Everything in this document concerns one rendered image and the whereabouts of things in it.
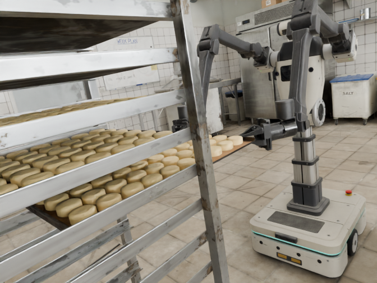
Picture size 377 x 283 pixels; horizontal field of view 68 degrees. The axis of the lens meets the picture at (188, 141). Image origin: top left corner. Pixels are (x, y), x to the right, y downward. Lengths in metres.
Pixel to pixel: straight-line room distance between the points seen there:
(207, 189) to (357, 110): 4.49
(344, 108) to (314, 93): 3.44
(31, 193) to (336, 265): 1.54
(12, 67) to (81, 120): 0.12
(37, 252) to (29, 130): 0.18
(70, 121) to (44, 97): 4.14
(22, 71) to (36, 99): 4.13
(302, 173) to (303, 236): 0.37
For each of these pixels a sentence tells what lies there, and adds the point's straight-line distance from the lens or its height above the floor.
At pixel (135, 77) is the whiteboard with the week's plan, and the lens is 5.22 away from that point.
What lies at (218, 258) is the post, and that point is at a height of 0.73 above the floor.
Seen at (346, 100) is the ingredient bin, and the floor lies 0.40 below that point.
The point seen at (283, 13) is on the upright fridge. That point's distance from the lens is 5.20.
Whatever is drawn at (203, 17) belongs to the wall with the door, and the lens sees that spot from 6.58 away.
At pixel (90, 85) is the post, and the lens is 0.99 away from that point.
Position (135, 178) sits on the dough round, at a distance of 0.68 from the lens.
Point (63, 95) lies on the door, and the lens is 4.70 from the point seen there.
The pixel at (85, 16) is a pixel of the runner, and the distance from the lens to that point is 0.54.
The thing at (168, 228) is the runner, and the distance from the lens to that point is 0.65.
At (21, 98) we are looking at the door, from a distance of 4.56.
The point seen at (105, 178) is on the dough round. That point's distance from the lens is 0.72.
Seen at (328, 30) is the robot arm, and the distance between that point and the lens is 1.44.
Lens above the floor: 1.19
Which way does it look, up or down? 13 degrees down
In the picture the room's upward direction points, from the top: 9 degrees counter-clockwise
